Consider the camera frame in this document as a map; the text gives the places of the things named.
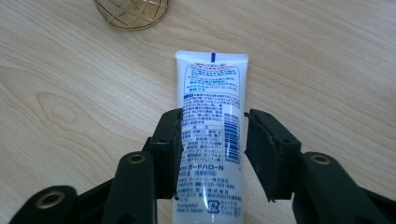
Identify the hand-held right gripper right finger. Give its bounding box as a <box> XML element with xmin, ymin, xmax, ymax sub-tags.
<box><xmin>244</xmin><ymin>108</ymin><xmax>390</xmax><ymax>224</ymax></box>

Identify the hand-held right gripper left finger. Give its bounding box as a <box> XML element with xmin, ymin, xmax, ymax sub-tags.
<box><xmin>101</xmin><ymin>107</ymin><xmax>185</xmax><ymax>224</ymax></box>

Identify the white toothpaste tube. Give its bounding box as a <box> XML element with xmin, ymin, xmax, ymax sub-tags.
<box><xmin>171</xmin><ymin>50</ymin><xmax>250</xmax><ymax>224</ymax></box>

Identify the amber transparent cup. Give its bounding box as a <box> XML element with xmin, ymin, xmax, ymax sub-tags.
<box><xmin>92</xmin><ymin>0</ymin><xmax>171</xmax><ymax>32</ymax></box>

